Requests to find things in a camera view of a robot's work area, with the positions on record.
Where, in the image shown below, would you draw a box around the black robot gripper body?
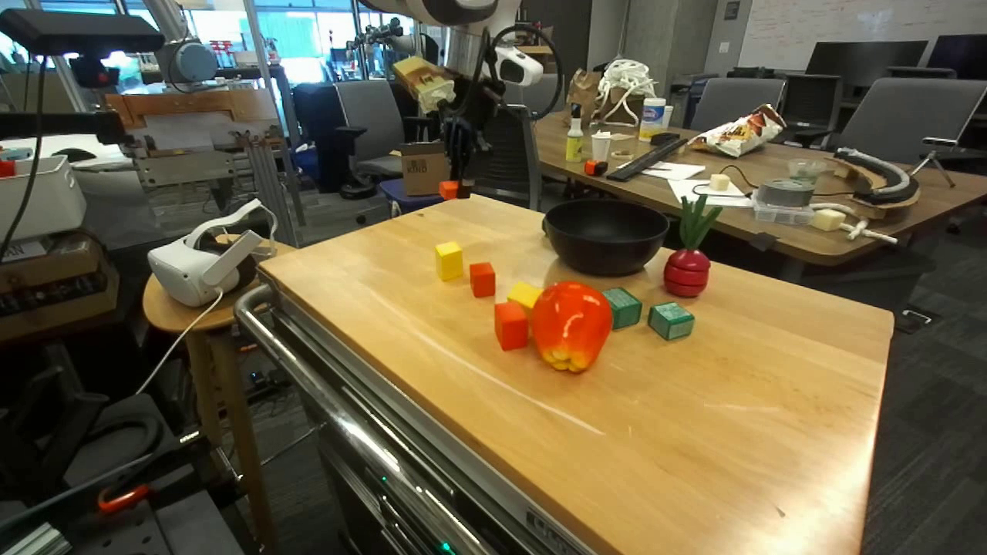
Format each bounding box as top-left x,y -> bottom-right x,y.
439,88 -> 502,178

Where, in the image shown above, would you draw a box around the small orange wooden cube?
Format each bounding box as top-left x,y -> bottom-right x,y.
439,178 -> 458,201

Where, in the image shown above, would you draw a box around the yellow wooden cube block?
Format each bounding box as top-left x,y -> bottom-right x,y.
433,242 -> 465,281

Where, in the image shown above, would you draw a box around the orange wooden block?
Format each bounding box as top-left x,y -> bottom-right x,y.
467,264 -> 496,299

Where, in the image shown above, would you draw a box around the red wooden block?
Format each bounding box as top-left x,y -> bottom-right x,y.
492,304 -> 526,351

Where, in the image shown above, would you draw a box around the red apple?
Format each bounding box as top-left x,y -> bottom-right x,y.
530,281 -> 614,375

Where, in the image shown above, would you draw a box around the teal wooden cube block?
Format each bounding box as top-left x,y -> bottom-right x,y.
603,288 -> 640,331

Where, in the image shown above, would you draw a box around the red toy radish green leaves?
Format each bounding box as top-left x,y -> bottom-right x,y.
663,195 -> 718,299

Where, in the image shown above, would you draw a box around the teal wooden rectangular block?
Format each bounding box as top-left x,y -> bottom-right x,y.
646,304 -> 692,342

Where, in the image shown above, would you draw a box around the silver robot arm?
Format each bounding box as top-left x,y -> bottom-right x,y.
361,0 -> 541,178

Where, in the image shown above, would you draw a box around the black bowl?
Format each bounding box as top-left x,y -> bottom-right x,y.
541,199 -> 669,279

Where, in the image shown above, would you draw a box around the small glue bottle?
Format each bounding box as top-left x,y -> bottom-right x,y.
565,113 -> 586,165

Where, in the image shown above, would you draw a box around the black keyboard bar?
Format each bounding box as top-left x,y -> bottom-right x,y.
611,134 -> 685,182

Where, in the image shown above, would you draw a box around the white paper sheets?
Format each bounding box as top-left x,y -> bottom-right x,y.
646,160 -> 751,206

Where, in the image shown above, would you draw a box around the snack chips bag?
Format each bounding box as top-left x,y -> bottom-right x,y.
691,106 -> 787,158

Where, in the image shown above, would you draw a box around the white VR headset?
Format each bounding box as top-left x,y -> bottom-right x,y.
149,199 -> 274,308

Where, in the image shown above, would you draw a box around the round wooden stool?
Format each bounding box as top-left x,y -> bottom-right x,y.
140,279 -> 278,555

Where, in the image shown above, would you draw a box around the wooden office desk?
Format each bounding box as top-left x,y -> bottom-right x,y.
532,113 -> 987,266

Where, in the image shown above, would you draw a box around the grey office chair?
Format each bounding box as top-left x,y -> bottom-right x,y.
832,78 -> 987,166

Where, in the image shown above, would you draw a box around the grey curved headband device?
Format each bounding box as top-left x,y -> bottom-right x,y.
832,148 -> 919,205

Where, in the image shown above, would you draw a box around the white cable bundle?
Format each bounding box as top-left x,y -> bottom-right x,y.
595,55 -> 661,123

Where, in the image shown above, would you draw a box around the steel cart handle bar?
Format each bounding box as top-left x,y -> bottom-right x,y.
233,288 -> 492,555

